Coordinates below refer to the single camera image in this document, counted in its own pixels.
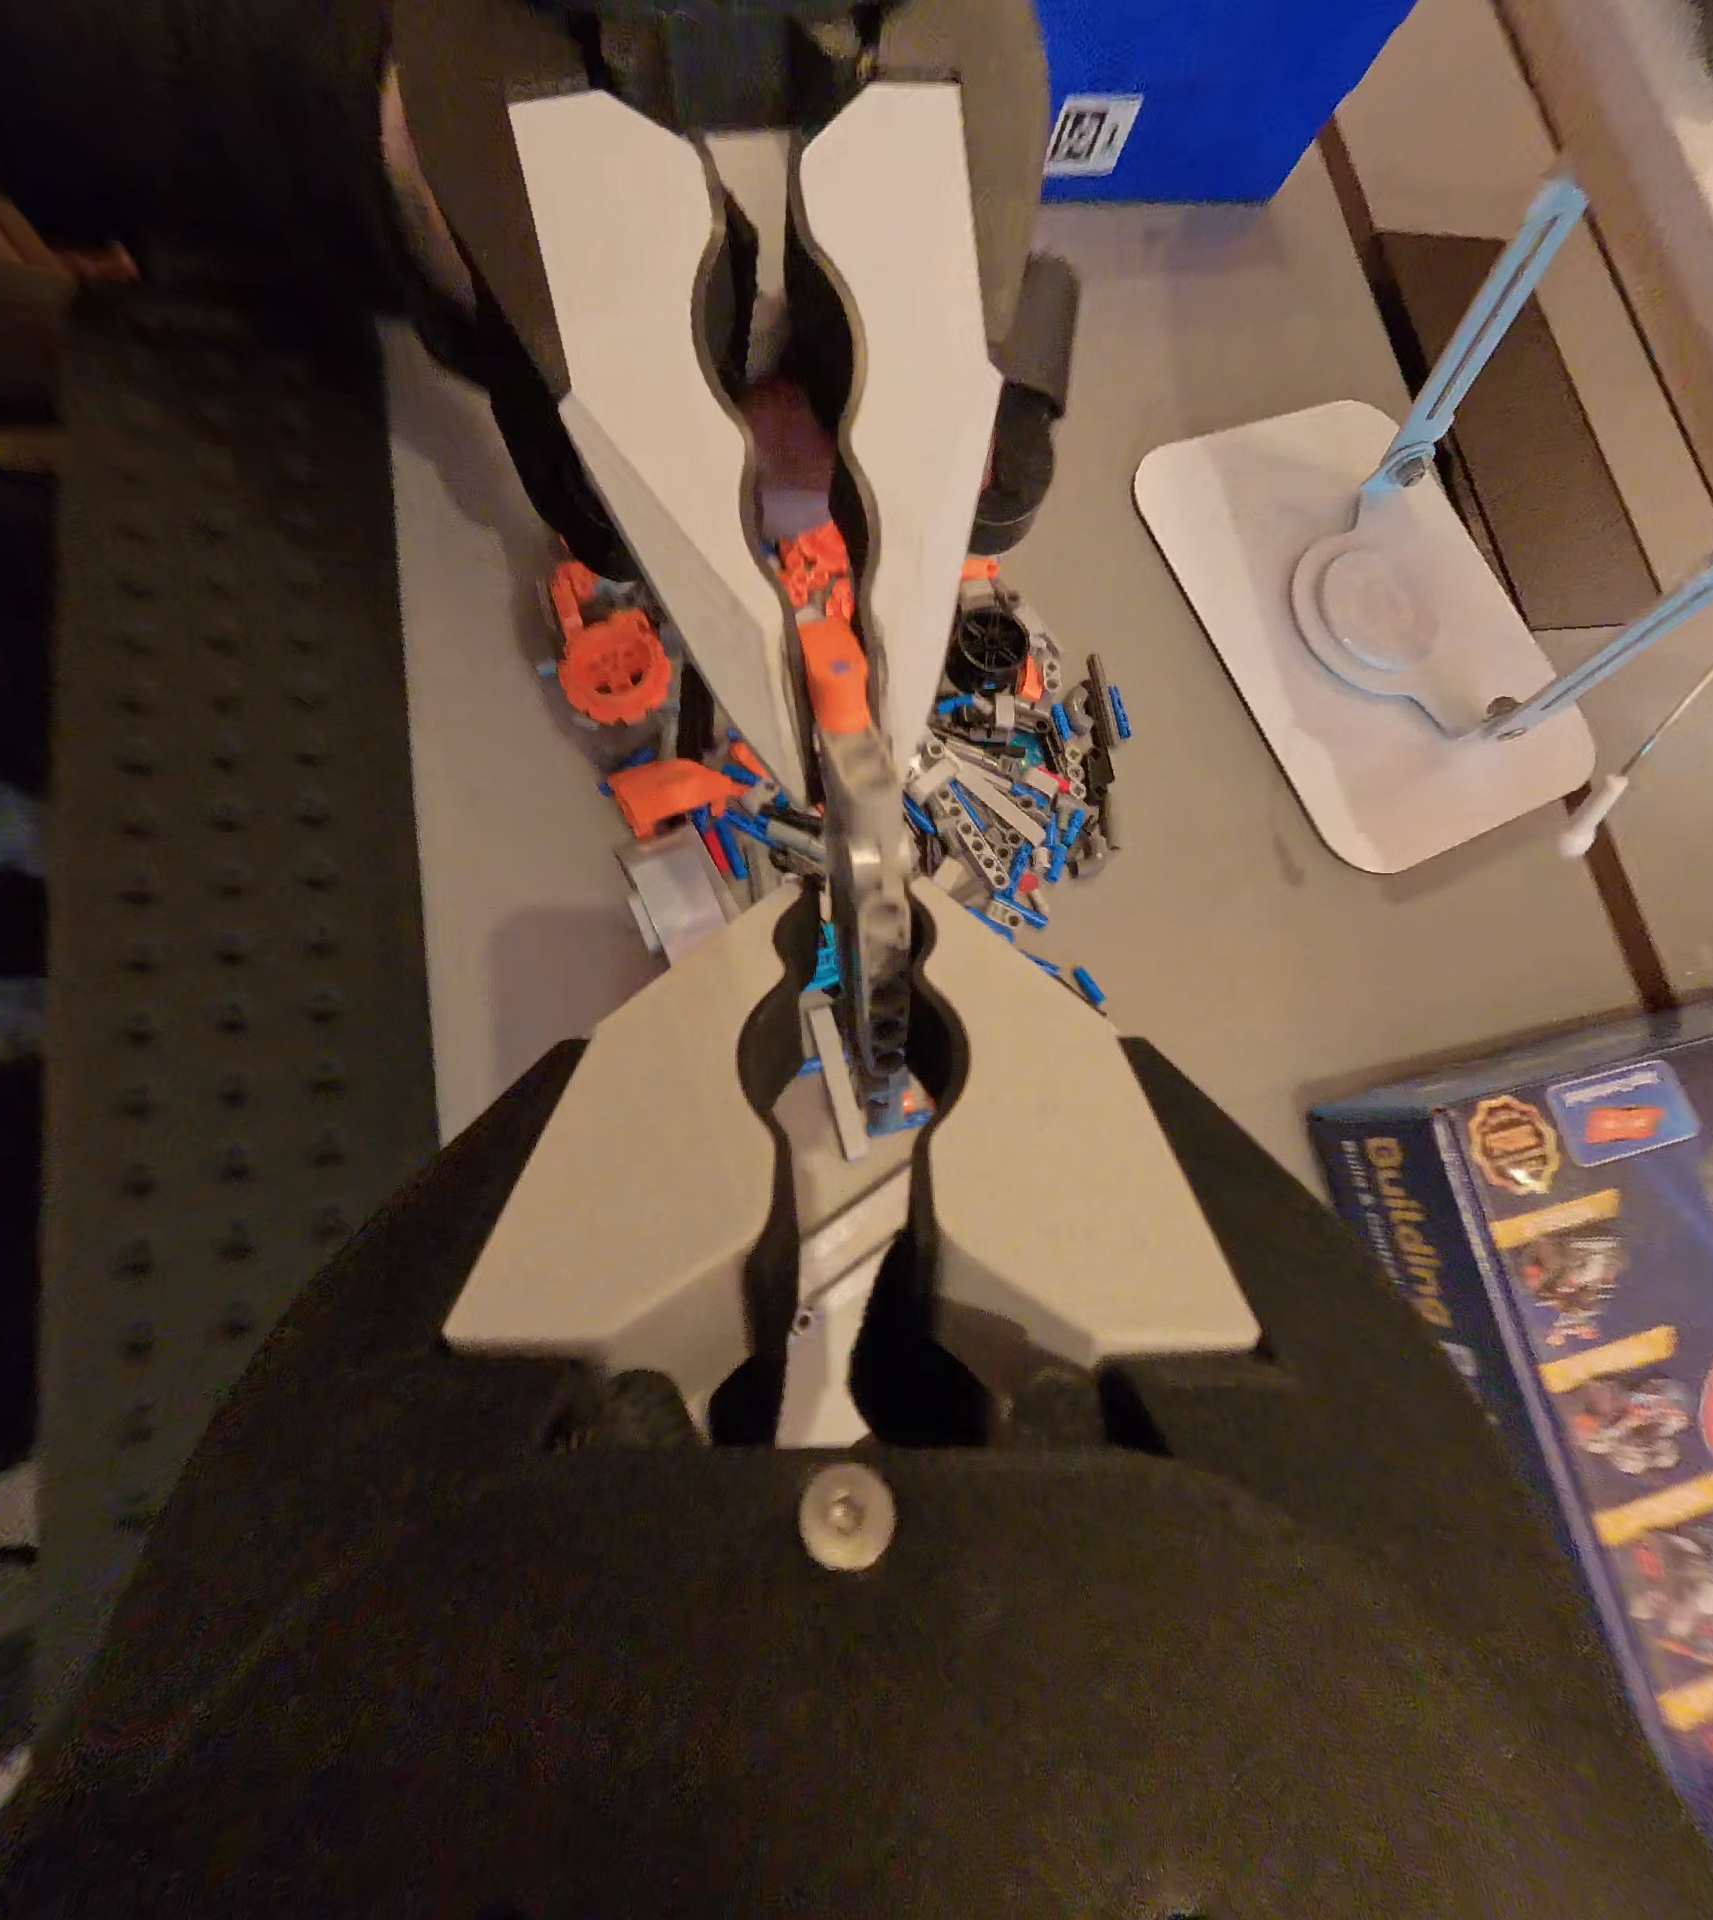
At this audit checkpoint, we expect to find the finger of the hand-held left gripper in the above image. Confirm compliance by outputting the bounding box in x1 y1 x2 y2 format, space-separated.
792 76 1018 725
506 83 797 712

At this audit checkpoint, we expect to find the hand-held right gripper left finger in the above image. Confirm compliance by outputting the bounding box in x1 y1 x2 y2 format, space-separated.
442 886 827 1429

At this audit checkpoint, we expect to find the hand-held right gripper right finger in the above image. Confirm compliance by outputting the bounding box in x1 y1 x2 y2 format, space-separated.
901 886 1264 1429

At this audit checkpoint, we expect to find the dark grey perforated beam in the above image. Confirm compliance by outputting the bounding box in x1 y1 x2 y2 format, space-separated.
794 704 943 1165

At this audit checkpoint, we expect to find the pile of toy building pieces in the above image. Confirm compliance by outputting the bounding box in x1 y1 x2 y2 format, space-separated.
539 525 1142 1011

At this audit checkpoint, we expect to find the person's left hand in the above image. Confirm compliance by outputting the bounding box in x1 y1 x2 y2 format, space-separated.
743 373 855 549

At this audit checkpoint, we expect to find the large black wheel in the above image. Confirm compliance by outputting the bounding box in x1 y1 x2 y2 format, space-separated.
943 582 1040 679

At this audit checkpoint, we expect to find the orange toothed wheel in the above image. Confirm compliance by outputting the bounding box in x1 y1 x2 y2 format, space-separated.
552 567 688 739

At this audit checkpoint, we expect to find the blue storage bin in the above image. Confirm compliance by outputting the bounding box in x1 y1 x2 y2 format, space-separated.
1033 0 1418 209

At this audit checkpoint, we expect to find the orange wedge panel piece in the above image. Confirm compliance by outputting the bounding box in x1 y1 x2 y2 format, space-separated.
606 754 757 845

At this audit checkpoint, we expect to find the black perforated mat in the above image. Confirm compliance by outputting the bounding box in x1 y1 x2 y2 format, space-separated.
31 285 460 1697

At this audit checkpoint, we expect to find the blue toy kit box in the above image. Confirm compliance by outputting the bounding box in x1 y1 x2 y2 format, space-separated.
1304 990 1713 1886

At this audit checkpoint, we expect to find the wooden book stand, white base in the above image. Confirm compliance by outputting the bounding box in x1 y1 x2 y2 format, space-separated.
1130 0 1713 880

